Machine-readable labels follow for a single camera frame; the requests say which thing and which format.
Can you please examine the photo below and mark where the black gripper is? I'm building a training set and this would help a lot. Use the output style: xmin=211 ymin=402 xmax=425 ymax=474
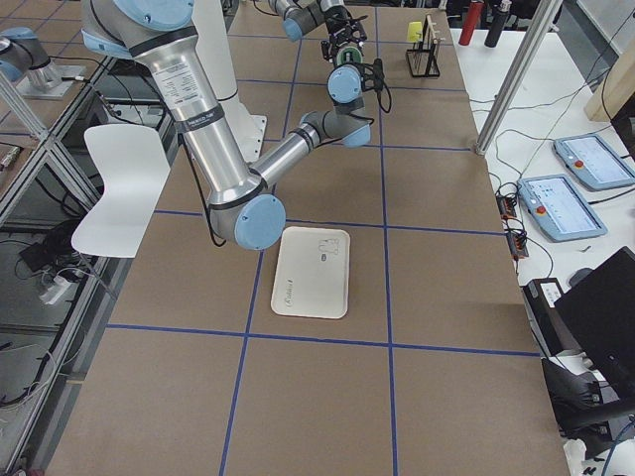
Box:
xmin=359 ymin=58 xmax=385 ymax=94
xmin=320 ymin=16 xmax=367 ymax=63

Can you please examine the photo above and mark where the pale green plastic cup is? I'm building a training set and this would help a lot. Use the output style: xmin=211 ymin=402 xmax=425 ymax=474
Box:
xmin=334 ymin=46 xmax=363 ymax=67

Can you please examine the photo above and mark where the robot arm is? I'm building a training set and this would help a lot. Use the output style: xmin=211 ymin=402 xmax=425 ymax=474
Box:
xmin=81 ymin=1 xmax=385 ymax=250
xmin=268 ymin=0 xmax=367 ymax=67

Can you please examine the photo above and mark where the cream rabbit print tray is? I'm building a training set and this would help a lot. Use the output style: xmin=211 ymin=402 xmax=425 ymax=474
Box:
xmin=271 ymin=226 xmax=350 ymax=319

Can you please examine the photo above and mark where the red bottle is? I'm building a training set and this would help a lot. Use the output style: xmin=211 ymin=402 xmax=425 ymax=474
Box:
xmin=458 ymin=0 xmax=484 ymax=46

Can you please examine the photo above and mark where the black bottle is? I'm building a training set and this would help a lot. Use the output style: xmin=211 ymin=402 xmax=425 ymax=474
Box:
xmin=484 ymin=0 xmax=512 ymax=48

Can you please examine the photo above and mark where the near blue teach pendant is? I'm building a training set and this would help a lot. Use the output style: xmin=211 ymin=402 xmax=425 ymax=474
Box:
xmin=518 ymin=175 xmax=607 ymax=242

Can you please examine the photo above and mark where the blue teach pendant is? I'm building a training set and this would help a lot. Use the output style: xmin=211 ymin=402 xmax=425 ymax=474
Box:
xmin=554 ymin=133 xmax=634 ymax=190
xmin=518 ymin=175 xmax=607 ymax=242

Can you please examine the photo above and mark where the far blue teach pendant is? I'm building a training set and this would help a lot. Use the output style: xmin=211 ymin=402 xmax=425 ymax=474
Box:
xmin=554 ymin=133 xmax=634 ymax=190

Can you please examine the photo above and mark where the white plastic chair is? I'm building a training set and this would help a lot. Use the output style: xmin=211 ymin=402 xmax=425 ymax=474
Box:
xmin=71 ymin=124 xmax=170 ymax=258

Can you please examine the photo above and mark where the black laptop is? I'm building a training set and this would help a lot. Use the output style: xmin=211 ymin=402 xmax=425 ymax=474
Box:
xmin=556 ymin=246 xmax=634 ymax=398

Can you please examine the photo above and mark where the black wire cup rack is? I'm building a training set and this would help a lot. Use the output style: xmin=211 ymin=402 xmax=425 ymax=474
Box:
xmin=405 ymin=14 xmax=443 ymax=78

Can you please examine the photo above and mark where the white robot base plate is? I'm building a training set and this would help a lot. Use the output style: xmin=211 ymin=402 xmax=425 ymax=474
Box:
xmin=236 ymin=113 xmax=268 ymax=164

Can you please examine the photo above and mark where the aluminium frame post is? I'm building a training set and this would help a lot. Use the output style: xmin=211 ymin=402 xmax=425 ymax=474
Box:
xmin=474 ymin=0 xmax=563 ymax=156

